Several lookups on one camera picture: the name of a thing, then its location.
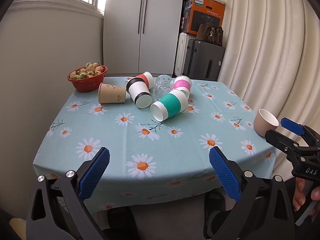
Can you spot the beige cup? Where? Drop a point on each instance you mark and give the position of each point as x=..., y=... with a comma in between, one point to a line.
x=263, y=122

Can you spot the cream curtain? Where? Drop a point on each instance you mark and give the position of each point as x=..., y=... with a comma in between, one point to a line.
x=265, y=42

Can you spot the person's right hand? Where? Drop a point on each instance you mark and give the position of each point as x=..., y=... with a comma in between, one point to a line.
x=300, y=195

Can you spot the black banded white cup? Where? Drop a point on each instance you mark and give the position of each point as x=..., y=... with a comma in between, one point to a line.
x=138, y=90

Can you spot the teal banded white cup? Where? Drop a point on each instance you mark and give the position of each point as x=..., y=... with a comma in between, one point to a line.
x=171, y=103

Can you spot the red banded white cup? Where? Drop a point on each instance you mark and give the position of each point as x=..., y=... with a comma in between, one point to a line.
x=146, y=78

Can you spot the red plastic basket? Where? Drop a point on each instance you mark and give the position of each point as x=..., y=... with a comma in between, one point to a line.
x=86, y=83

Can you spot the brown paper cup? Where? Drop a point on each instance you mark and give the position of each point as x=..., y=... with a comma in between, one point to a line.
x=111, y=93

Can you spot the black slipper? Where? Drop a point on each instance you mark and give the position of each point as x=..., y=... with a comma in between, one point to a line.
x=215, y=212

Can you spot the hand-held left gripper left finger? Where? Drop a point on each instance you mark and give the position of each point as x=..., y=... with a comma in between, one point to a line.
x=96, y=171

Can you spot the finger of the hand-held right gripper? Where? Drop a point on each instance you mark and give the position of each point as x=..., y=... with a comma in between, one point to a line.
x=291, y=126
x=280, y=138

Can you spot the grey suitcase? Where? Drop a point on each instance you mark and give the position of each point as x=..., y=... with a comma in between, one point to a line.
x=205, y=60

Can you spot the pile of pale strawberries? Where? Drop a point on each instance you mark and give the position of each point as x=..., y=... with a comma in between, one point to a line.
x=87, y=72

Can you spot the white cabinet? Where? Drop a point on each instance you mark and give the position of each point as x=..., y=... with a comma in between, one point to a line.
x=125, y=27

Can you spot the pink banded white cup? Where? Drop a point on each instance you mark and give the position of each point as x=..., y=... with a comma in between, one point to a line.
x=182, y=83

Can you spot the blue daisy print tablecloth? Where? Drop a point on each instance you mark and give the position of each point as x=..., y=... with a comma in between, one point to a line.
x=155, y=152

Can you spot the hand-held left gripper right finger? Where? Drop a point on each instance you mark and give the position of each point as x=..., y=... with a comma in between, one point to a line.
x=223, y=176

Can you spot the clear glass cup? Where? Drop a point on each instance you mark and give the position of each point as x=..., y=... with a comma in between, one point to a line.
x=162, y=86

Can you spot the white suitcase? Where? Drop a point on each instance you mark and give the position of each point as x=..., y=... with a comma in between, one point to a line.
x=182, y=55

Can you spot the brown handbag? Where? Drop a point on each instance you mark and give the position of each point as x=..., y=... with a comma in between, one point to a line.
x=208, y=35

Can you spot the orange cardboard box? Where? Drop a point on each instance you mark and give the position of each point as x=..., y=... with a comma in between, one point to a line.
x=203, y=13

